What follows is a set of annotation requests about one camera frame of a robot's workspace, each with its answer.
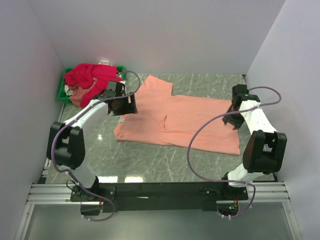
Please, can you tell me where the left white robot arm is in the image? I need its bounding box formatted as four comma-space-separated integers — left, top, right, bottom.
47, 81, 138, 201

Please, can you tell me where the green plastic bin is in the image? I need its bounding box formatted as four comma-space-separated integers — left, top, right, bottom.
57, 65, 127, 104

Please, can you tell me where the salmon pink t shirt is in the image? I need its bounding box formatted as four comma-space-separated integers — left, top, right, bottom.
113, 75, 241, 155

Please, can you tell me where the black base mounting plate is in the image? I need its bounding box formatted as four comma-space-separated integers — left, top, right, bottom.
70, 182, 249, 216

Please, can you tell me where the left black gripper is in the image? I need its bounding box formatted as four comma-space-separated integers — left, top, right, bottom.
113, 92, 138, 116

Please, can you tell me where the white garment in bin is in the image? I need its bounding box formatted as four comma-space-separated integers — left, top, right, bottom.
64, 85, 74, 97

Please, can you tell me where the magenta red t shirt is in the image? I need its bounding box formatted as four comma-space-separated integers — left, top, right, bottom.
64, 63, 123, 104

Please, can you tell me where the dusty pink garment in bin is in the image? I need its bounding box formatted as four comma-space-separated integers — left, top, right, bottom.
69, 83, 95, 108

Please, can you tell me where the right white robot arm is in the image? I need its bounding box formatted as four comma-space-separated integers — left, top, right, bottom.
219, 84, 287, 200

